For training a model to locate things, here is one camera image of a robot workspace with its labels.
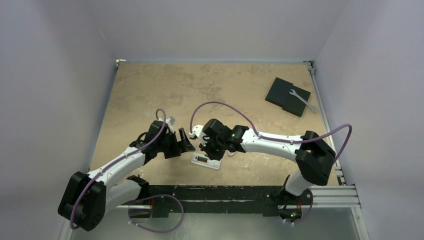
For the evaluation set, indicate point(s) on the silver open-end wrench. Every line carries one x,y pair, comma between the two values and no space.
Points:
312,107

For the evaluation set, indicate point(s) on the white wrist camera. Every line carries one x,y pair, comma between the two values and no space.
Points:
170,121
196,132

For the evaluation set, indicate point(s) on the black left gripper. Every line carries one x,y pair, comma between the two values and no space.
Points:
176,149

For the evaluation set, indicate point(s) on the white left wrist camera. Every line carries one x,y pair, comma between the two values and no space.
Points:
170,121

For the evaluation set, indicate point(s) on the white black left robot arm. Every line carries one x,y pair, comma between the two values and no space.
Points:
89,196

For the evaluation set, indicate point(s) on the black foam pad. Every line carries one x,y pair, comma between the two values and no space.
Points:
279,95

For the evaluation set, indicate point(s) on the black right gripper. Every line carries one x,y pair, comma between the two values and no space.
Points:
210,152

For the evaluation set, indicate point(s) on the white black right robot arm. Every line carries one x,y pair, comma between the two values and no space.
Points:
313,156

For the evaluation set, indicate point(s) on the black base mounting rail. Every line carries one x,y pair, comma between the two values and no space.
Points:
266,200

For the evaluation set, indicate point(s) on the white remote control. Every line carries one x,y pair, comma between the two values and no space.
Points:
204,161

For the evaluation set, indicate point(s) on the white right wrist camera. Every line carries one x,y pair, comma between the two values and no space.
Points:
196,132

